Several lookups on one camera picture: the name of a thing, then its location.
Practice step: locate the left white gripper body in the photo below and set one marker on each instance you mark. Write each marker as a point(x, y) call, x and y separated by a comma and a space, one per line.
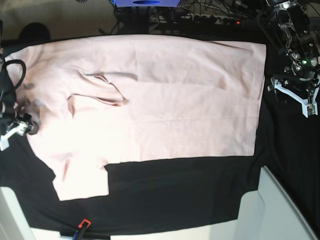
point(304, 91)

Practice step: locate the white power strip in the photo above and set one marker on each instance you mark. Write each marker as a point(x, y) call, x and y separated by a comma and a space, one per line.
point(224, 20)

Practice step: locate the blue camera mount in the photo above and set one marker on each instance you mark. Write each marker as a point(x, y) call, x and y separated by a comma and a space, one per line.
point(145, 3)

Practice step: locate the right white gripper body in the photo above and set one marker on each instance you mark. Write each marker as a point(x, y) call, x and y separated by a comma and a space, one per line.
point(22, 125)

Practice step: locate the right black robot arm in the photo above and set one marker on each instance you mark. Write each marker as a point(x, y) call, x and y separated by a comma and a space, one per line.
point(13, 119)

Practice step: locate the red black clamp bottom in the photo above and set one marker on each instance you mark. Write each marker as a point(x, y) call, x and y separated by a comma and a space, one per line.
point(81, 229)

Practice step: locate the pink T-shirt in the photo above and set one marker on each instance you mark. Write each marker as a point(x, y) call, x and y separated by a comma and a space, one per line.
point(134, 98)

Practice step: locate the black table cloth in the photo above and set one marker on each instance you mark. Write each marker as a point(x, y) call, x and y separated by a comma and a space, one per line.
point(168, 195)

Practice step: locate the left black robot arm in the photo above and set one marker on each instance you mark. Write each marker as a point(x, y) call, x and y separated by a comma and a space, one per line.
point(288, 28)

